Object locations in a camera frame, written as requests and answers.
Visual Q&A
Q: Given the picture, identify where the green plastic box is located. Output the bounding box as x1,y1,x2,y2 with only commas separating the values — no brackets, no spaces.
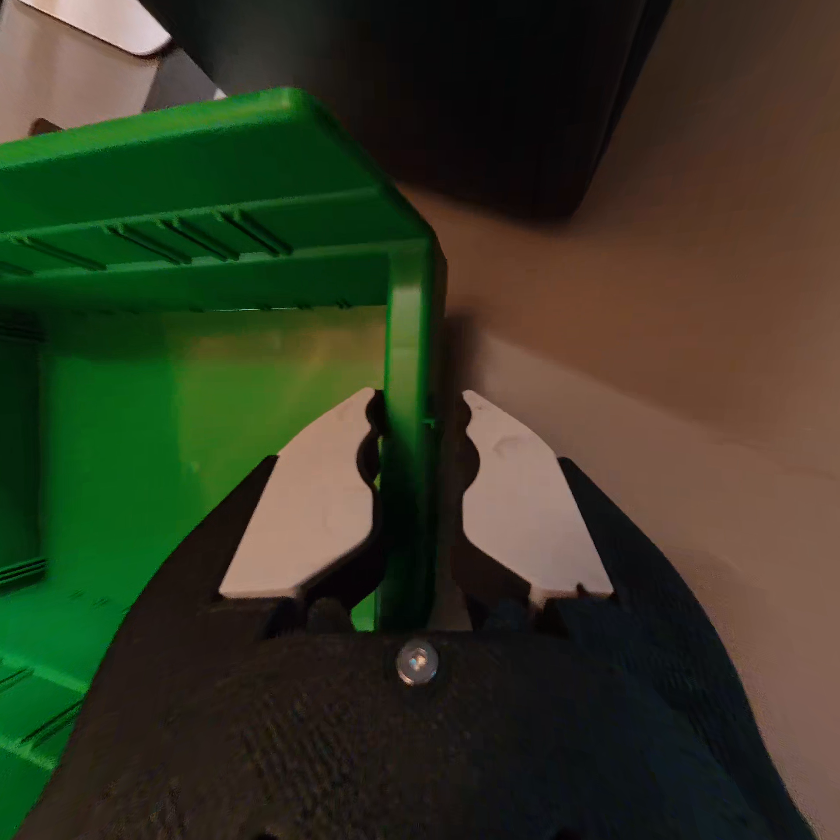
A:
0,87,448,774

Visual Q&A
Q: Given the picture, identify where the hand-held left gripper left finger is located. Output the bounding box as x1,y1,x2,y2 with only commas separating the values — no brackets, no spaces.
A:
218,387,388,605

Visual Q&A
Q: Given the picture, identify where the white document stand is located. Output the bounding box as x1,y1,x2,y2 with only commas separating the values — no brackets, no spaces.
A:
13,0,173,57

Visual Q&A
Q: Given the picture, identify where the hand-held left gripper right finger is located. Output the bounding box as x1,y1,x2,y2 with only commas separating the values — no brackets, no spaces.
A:
449,389,616,611

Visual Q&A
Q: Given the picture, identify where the black drawer cabinet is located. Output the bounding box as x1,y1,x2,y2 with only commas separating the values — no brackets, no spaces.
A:
141,0,673,223

